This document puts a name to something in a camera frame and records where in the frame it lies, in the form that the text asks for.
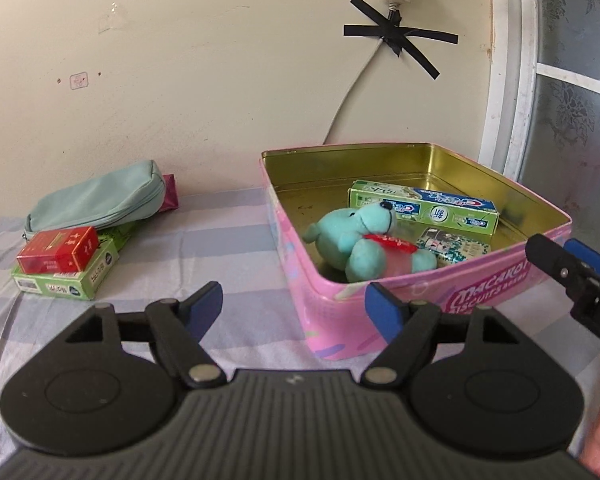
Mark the pink biscuit tin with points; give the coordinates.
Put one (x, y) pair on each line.
(330, 320)

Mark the magenta pouch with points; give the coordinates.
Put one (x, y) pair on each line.
(170, 197)

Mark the small wall sticker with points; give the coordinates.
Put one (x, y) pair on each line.
(79, 81)

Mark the clear wall tape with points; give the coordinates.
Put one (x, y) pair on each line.
(112, 17)

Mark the green and blue toothpaste box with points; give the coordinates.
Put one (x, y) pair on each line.
(445, 210)

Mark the light green zipper pouch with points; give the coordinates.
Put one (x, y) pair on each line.
(95, 200)

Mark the green foil packet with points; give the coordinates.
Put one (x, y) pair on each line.
(121, 235)

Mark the white window frame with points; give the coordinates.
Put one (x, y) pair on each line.
(505, 85)

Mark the long black tape strip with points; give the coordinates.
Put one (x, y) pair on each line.
(420, 36)

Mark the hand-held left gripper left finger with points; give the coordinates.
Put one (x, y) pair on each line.
(202, 310)

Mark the frosted floral window glass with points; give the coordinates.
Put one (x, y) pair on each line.
(575, 125)

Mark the red box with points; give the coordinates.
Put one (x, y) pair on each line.
(55, 252)

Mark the teal plush toy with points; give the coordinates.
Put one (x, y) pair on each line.
(360, 255)

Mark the patterned flat packet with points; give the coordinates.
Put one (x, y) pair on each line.
(455, 249)

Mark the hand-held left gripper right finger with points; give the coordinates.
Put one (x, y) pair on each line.
(382, 315)

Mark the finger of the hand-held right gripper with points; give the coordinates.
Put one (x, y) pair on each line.
(597, 262)
(550, 260)

